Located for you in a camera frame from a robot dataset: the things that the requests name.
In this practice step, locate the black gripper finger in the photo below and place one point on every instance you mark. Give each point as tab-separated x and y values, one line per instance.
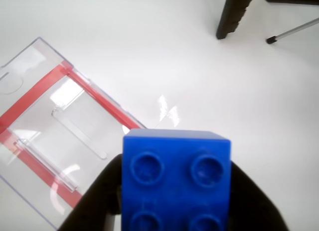
99	196
251	198

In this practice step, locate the blue lego brick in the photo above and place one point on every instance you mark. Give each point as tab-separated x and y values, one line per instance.
174	181

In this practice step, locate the transparent acrylic box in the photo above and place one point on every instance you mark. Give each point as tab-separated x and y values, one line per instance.
62	131

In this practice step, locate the silver rod black tip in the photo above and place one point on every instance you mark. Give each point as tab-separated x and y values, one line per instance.
294	29

